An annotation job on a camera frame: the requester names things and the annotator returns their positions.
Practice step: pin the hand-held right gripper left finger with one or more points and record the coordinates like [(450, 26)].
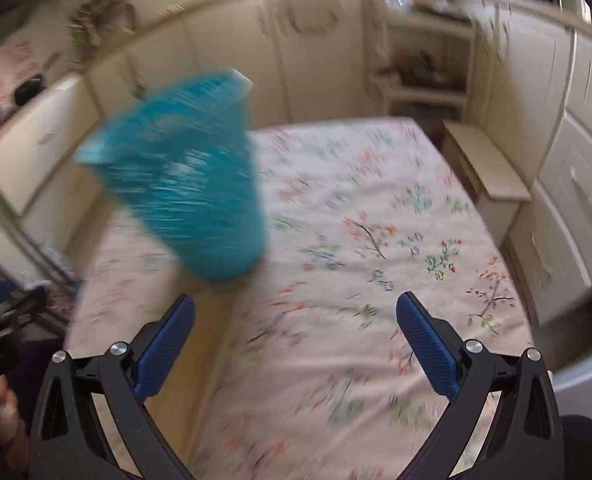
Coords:
[(168, 345)]

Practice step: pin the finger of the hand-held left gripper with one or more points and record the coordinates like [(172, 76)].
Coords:
[(23, 305)]

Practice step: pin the white shelf cart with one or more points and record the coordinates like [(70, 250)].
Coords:
[(421, 60)]

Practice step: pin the white drawer cabinet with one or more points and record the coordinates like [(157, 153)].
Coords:
[(35, 150)]

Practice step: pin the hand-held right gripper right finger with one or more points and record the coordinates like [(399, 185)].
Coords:
[(426, 345)]

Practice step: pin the white door base cabinet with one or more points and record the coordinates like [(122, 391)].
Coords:
[(235, 45)]

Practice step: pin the blue plastic basket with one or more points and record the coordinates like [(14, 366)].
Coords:
[(190, 185)]

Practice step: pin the wall utensil rack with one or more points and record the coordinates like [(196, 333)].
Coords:
[(100, 20)]

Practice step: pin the white cabinet with drawers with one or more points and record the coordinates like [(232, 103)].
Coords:
[(561, 135)]

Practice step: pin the floral tablecloth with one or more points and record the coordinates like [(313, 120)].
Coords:
[(336, 210)]

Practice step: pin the person's left hand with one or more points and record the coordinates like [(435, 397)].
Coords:
[(8, 415)]

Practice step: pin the wooden stool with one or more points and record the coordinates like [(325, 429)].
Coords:
[(481, 170)]

